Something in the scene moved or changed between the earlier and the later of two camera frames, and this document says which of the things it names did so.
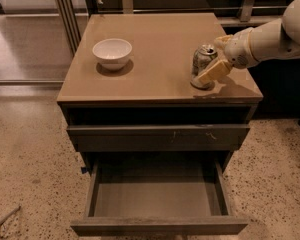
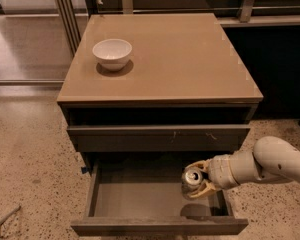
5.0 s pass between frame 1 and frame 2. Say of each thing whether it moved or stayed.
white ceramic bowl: stayed
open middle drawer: stayed
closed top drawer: stayed
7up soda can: moved
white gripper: moved
